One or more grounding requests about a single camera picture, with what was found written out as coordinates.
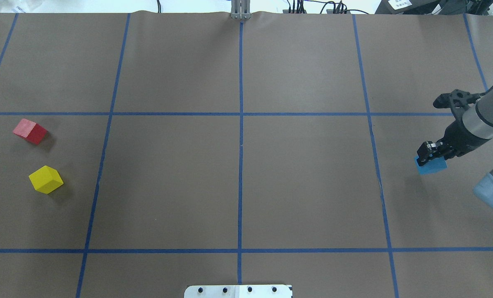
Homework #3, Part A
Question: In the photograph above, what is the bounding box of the red wooden cube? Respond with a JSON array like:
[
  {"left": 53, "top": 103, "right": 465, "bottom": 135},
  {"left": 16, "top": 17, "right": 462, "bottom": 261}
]
[{"left": 12, "top": 118, "right": 48, "bottom": 145}]

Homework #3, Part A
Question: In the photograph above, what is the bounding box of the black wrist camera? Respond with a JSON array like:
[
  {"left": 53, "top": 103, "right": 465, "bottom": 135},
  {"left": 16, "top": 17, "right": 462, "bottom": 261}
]
[{"left": 433, "top": 90, "right": 481, "bottom": 121}]

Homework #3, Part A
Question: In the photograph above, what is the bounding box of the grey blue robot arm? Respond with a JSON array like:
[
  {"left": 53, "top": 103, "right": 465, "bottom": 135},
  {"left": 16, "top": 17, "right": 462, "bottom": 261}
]
[{"left": 414, "top": 85, "right": 493, "bottom": 209}]

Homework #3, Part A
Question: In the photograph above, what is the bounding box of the aluminium frame post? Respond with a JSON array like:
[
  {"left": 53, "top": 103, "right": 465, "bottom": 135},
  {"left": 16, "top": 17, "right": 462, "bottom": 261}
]
[{"left": 231, "top": 0, "right": 251, "bottom": 20}]

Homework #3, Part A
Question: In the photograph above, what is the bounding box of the white pedestal column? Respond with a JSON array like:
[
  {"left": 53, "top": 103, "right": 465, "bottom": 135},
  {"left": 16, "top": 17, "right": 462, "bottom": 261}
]
[{"left": 184, "top": 284, "right": 293, "bottom": 298}]

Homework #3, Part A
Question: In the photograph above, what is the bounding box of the yellow wooden cube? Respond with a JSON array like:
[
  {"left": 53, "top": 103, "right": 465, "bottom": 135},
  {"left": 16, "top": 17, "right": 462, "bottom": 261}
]
[{"left": 28, "top": 166, "right": 64, "bottom": 194}]

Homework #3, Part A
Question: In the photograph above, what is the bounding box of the blue wooden cube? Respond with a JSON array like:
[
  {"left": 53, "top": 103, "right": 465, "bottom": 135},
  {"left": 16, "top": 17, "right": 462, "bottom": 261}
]
[{"left": 414, "top": 156, "right": 448, "bottom": 175}]

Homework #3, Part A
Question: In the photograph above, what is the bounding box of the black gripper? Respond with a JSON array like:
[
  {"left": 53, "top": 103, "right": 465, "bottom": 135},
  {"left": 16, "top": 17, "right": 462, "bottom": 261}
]
[{"left": 417, "top": 120, "right": 489, "bottom": 167}]

